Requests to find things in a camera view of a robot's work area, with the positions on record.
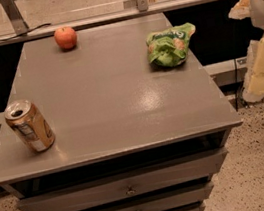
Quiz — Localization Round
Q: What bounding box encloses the red apple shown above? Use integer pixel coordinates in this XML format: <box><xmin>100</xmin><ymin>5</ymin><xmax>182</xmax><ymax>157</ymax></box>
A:
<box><xmin>54</xmin><ymin>26</ymin><xmax>77</xmax><ymax>50</ymax></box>

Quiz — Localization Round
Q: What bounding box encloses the top grey drawer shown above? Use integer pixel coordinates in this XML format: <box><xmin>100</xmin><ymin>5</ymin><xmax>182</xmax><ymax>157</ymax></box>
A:
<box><xmin>17</xmin><ymin>147</ymin><xmax>227</xmax><ymax>211</ymax></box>

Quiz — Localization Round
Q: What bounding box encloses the black cable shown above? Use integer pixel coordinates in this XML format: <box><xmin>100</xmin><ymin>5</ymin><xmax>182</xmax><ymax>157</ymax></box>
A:
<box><xmin>0</xmin><ymin>21</ymin><xmax>54</xmax><ymax>42</ymax></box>

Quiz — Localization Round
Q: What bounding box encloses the grey metal railing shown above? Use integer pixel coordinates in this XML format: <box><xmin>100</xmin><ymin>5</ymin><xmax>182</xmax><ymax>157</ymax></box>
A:
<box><xmin>0</xmin><ymin>0</ymin><xmax>219</xmax><ymax>45</ymax></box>

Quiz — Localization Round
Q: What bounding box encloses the green rice chip bag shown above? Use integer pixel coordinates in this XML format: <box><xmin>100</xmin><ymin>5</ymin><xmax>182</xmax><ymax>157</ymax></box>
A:
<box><xmin>146</xmin><ymin>23</ymin><xmax>196</xmax><ymax>68</ymax></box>

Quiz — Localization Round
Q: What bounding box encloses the orange soda can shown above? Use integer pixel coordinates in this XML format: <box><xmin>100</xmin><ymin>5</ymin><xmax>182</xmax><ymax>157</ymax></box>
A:
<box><xmin>4</xmin><ymin>99</ymin><xmax>56</xmax><ymax>153</ymax></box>

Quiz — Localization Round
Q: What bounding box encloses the middle grey drawer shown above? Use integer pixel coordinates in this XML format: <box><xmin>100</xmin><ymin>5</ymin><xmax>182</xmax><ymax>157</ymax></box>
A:
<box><xmin>84</xmin><ymin>180</ymin><xmax>213</xmax><ymax>211</ymax></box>

